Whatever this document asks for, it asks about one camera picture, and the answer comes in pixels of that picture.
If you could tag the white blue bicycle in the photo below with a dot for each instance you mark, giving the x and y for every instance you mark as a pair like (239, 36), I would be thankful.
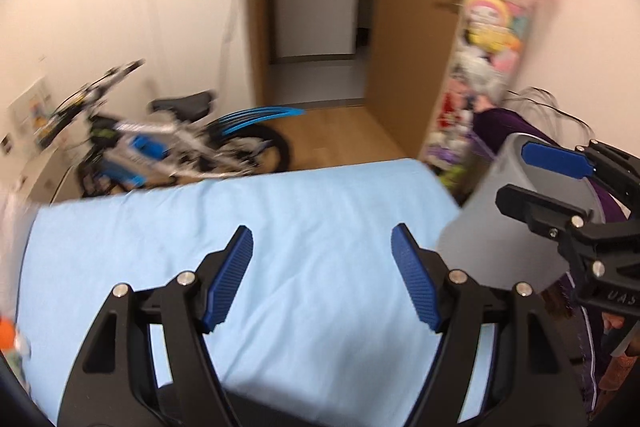
(150, 147)

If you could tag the person's right hand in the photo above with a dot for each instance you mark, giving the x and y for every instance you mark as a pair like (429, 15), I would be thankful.
(617, 332)

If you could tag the orange white plastic bag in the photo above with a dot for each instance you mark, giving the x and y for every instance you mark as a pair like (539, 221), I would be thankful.
(11, 342)

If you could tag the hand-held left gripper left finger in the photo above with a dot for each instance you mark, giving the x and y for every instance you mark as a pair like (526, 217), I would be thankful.
(227, 279)

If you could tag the stack of plush toys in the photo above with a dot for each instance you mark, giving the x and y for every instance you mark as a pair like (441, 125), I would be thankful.
(490, 22)

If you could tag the wooden door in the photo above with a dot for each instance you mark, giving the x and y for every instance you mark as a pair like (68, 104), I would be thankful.
(415, 32)

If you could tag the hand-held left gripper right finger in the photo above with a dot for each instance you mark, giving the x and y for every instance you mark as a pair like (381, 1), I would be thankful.
(415, 279)

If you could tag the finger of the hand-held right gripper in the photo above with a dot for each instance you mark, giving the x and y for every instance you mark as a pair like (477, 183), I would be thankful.
(545, 212)
(555, 159)

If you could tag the grey round trash bin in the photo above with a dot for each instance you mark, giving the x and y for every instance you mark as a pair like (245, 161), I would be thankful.
(520, 227)

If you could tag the light blue bed sheet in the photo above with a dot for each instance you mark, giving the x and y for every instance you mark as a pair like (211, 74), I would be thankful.
(310, 227)

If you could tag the wall poster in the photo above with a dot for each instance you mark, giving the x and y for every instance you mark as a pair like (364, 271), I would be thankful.
(31, 109)

